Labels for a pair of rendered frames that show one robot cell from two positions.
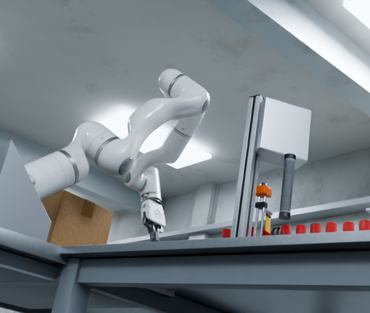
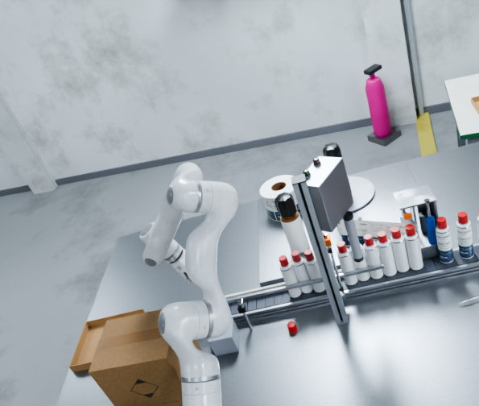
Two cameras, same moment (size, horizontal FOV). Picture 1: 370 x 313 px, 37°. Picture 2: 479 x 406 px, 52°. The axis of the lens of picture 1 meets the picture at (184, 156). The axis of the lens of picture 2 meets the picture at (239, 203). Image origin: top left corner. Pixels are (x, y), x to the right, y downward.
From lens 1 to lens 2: 198 cm
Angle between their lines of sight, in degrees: 62
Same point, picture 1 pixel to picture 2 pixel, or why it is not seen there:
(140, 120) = (212, 278)
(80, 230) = not seen: hidden behind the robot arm
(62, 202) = (171, 364)
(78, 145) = (204, 359)
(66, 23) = not seen: outside the picture
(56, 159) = (211, 393)
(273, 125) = (331, 205)
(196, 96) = (233, 207)
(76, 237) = not seen: hidden behind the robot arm
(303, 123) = (343, 177)
